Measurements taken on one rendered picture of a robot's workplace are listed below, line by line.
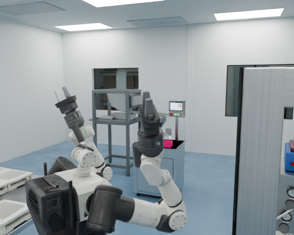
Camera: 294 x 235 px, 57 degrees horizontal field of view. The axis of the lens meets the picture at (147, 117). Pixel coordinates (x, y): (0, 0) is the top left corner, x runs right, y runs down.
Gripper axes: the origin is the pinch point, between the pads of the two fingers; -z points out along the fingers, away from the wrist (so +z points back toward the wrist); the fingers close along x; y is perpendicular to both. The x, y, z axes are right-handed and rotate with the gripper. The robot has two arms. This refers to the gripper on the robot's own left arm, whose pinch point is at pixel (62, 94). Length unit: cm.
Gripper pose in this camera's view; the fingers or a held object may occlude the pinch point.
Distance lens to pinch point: 148.0
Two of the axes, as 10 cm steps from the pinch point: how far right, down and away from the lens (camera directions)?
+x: 8.5, -3.3, -4.1
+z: 4.0, 9.1, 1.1
